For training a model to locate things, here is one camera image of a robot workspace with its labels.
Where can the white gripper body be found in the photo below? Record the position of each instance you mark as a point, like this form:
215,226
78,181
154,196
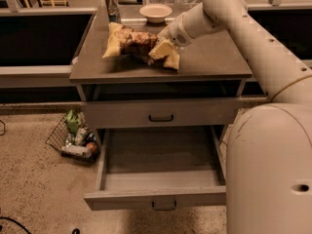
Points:
175,33

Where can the white bottle in basket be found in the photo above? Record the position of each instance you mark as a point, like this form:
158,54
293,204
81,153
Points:
80,151

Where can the closed grey upper drawer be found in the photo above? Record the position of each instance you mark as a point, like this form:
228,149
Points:
160,112

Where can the open grey drawer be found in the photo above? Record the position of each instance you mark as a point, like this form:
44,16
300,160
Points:
160,169

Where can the green snack bag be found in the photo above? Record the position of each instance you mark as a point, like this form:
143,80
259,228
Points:
72,121

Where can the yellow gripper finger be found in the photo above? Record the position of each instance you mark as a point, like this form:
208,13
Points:
164,48
172,61

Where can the white bowl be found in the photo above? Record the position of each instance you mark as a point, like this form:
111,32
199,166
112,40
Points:
155,13

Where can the silver drink can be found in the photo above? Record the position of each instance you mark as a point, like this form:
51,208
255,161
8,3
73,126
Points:
113,10

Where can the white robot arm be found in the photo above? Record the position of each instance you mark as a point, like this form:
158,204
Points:
269,150

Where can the brown chip bag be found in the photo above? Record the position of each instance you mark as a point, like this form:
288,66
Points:
124,40

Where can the wire basket on left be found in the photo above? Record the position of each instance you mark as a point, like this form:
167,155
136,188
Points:
60,136

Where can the grey drawer cabinet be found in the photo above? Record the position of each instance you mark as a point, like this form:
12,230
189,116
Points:
209,68

